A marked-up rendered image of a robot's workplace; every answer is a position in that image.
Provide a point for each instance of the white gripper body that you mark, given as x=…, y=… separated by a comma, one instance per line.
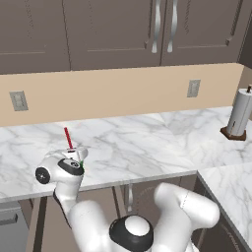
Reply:
x=78, y=153

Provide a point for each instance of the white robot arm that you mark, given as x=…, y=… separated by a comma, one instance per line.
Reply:
x=183, y=210

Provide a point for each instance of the red striped straw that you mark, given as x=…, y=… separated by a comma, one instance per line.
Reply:
x=68, y=137

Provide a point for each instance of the brown drawer front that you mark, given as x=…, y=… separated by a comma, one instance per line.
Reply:
x=49, y=223

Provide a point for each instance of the brown base cupboard door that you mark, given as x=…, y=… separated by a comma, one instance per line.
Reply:
x=146, y=190

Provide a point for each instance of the grey dishwasher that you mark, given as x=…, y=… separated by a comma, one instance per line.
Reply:
x=13, y=238

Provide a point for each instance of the brown wooden paper towel holder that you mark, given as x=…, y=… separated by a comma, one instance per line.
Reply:
x=241, y=136

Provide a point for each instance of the white paper towel roll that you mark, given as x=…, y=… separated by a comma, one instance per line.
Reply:
x=240, y=111

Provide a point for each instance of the grey wall outlet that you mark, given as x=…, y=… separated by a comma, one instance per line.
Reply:
x=193, y=88
x=18, y=100

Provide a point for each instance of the brown wall cupboard door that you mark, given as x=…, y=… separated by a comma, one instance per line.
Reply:
x=111, y=29
x=29, y=29
x=203, y=26

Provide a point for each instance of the dark corner wall cupboard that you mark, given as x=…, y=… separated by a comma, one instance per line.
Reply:
x=246, y=32

